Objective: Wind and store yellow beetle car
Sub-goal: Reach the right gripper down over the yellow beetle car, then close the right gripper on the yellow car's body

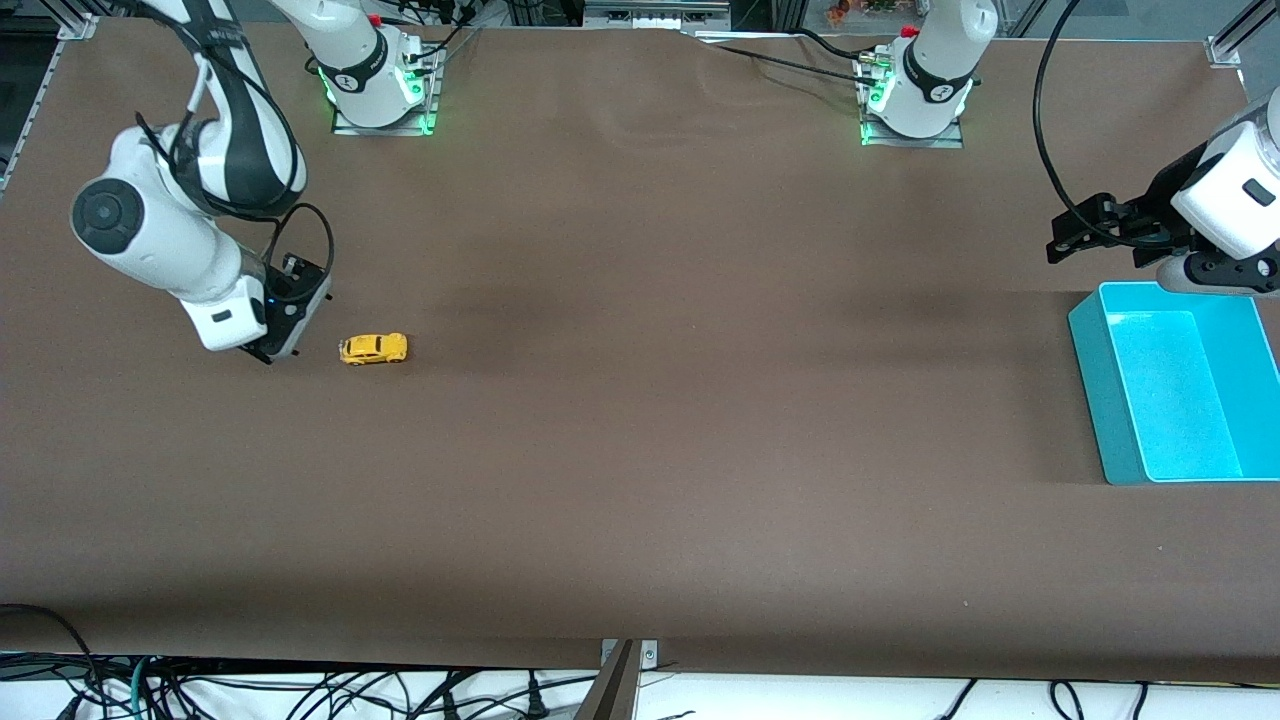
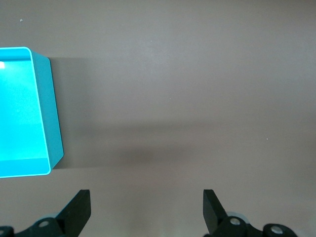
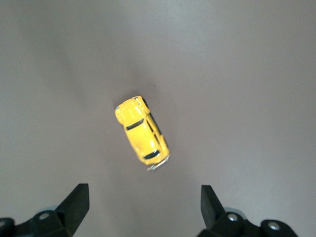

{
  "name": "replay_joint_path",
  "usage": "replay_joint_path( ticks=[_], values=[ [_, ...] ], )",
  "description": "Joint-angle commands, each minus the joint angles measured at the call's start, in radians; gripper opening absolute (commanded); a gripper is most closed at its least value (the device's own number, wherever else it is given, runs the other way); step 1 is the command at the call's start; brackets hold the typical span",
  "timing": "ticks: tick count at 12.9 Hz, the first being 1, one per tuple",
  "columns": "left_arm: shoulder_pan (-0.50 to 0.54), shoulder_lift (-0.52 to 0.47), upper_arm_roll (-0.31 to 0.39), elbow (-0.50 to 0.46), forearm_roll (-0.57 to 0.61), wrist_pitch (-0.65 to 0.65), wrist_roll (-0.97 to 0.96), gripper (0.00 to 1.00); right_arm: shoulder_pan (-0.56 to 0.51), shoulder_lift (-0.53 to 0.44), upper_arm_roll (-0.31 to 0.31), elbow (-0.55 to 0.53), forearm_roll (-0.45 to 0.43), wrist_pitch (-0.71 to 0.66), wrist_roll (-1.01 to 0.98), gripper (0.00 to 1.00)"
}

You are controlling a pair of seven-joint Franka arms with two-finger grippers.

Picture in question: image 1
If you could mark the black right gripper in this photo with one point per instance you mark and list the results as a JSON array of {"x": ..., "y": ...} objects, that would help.
[{"x": 297, "y": 300}]

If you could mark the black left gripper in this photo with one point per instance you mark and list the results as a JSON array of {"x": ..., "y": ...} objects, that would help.
[{"x": 1160, "y": 204}]

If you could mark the yellow toy beetle car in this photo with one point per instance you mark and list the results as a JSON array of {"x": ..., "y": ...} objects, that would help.
[{"x": 372, "y": 348}]

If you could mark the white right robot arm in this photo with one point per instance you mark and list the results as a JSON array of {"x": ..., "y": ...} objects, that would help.
[{"x": 150, "y": 230}]

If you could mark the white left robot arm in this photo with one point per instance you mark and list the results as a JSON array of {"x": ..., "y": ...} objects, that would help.
[{"x": 935, "y": 85}]

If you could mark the turquoise plastic bin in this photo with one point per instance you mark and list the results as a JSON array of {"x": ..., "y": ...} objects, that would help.
[{"x": 1180, "y": 400}]

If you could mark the colourful background clutter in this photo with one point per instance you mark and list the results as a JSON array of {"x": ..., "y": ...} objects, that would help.
[{"x": 870, "y": 8}]

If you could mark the dark angled support strut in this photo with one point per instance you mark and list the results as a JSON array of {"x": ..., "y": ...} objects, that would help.
[{"x": 610, "y": 690}]

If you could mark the grey power strip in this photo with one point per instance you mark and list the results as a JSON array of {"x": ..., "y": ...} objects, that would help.
[{"x": 655, "y": 12}]

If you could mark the aluminium corner bracket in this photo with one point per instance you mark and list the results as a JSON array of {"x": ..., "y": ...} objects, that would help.
[
  {"x": 1225, "y": 50},
  {"x": 78, "y": 26}
]

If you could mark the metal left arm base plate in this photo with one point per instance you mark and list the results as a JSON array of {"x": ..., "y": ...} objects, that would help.
[{"x": 900, "y": 140}]

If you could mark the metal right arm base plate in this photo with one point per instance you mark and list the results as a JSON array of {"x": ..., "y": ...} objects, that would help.
[{"x": 432, "y": 95}]

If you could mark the small metal table bracket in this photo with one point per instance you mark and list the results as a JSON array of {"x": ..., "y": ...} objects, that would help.
[{"x": 649, "y": 654}]

